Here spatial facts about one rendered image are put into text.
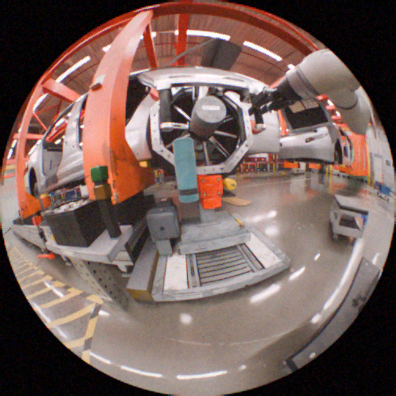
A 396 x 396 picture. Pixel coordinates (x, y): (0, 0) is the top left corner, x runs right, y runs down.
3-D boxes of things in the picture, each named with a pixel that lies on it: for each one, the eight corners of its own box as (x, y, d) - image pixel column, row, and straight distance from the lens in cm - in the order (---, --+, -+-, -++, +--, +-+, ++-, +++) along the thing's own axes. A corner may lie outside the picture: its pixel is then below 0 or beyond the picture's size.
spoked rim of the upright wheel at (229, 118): (159, 115, 102) (170, 176, 90) (152, 99, 82) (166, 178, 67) (221, 107, 109) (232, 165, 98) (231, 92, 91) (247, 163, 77)
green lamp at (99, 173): (110, 178, 36) (108, 164, 37) (101, 180, 33) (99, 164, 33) (100, 181, 39) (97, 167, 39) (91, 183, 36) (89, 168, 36)
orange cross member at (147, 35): (166, 111, 361) (166, 100, 382) (145, 25, 185) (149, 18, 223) (162, 112, 362) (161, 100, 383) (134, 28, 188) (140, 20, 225)
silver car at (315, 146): (329, 166, 791) (327, 137, 809) (357, 170, 746) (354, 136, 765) (268, 162, 372) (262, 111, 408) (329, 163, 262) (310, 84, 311)
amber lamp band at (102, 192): (113, 196, 37) (111, 182, 36) (105, 199, 33) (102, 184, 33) (103, 198, 39) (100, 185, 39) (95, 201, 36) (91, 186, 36)
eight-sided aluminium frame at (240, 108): (249, 170, 75) (238, 91, 91) (255, 170, 70) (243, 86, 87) (159, 179, 65) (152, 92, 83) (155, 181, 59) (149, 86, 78)
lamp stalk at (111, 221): (123, 234, 40) (106, 166, 36) (119, 240, 37) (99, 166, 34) (115, 234, 41) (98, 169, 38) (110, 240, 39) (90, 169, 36)
